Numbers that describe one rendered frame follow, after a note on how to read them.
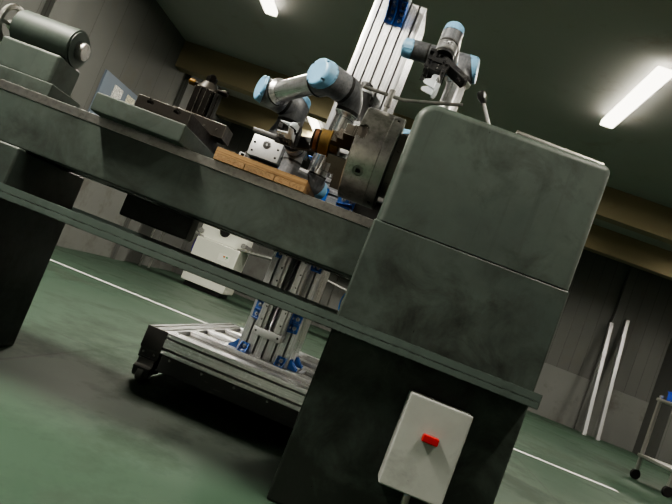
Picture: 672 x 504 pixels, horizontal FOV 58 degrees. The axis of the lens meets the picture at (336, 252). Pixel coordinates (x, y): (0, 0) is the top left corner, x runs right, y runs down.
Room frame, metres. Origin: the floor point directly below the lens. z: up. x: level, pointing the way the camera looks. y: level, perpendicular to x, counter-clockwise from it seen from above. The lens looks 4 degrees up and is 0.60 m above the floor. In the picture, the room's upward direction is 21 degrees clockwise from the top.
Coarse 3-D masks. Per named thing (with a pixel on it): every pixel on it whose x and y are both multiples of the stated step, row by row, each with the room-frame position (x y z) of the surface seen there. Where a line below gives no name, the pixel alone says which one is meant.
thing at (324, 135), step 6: (318, 132) 1.96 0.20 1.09; (324, 132) 1.95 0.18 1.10; (330, 132) 1.96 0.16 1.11; (312, 138) 1.95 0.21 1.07; (318, 138) 1.95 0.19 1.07; (324, 138) 1.95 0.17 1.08; (330, 138) 1.94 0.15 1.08; (312, 144) 1.96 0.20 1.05; (318, 144) 1.95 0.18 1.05; (324, 144) 1.95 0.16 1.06; (330, 144) 1.96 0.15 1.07; (312, 150) 2.00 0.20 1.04; (318, 150) 1.97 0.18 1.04; (324, 150) 1.96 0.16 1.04; (330, 150) 1.97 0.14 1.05; (336, 150) 1.96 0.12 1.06
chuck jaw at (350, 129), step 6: (348, 126) 1.85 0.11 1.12; (354, 126) 1.85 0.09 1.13; (360, 126) 1.84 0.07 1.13; (366, 126) 1.84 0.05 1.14; (336, 132) 1.93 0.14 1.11; (342, 132) 1.90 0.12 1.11; (348, 132) 1.85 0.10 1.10; (354, 132) 1.85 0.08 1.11; (360, 132) 1.83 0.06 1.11; (366, 132) 1.83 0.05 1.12; (336, 138) 1.92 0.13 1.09; (342, 138) 1.89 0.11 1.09; (348, 138) 1.87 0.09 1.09; (336, 144) 1.94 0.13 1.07; (342, 144) 1.92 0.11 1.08; (348, 144) 1.91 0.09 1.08; (348, 150) 1.94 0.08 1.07
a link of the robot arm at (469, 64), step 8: (464, 56) 2.51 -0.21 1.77; (472, 56) 2.51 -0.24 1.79; (464, 64) 2.50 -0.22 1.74; (472, 64) 2.49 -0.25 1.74; (464, 72) 2.50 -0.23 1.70; (472, 72) 2.50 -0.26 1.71; (448, 80) 2.54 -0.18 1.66; (472, 80) 2.52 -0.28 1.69; (448, 88) 2.52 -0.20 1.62; (456, 88) 2.51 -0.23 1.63; (464, 88) 2.53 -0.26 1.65; (448, 96) 2.52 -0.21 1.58; (456, 96) 2.51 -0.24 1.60
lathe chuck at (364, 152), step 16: (368, 112) 1.87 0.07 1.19; (384, 112) 1.90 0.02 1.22; (384, 128) 1.83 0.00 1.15; (352, 144) 1.83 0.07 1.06; (368, 144) 1.82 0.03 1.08; (352, 160) 1.84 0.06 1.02; (368, 160) 1.83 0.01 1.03; (352, 176) 1.86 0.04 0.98; (368, 176) 1.84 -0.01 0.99; (352, 192) 1.91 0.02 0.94
